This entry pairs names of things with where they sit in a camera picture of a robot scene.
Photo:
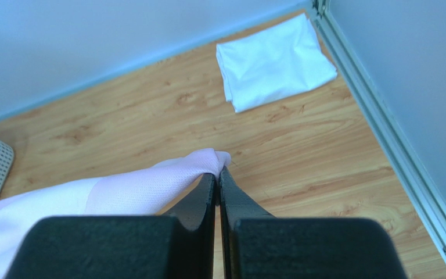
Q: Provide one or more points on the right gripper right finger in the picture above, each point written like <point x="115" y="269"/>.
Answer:
<point x="256" y="244"/>

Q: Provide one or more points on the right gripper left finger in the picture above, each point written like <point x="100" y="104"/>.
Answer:
<point x="176" y="244"/>

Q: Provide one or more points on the folded white t shirt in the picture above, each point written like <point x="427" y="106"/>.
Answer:
<point x="273" y="64"/>

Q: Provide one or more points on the pink t shirt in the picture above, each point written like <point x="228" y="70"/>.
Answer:
<point x="144" y="191"/>

